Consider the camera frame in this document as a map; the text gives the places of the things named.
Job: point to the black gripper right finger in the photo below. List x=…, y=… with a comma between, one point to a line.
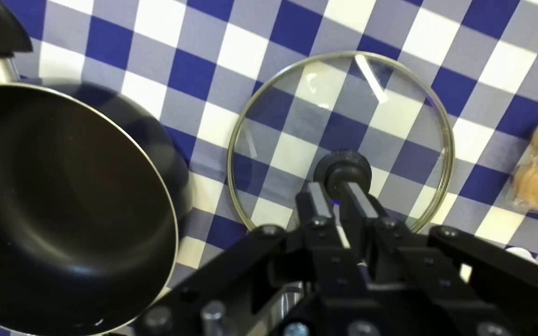
x=368, y=216

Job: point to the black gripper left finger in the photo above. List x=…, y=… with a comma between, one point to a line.
x=316, y=216

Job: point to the glass lid with black knob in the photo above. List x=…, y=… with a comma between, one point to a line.
x=344, y=117

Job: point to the small white bottle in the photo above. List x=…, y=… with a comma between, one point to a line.
x=521, y=252

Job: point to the blue white checkered tablecloth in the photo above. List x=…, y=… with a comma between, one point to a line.
x=243, y=43

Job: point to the black cooking pot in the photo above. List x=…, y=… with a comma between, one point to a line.
x=56, y=211

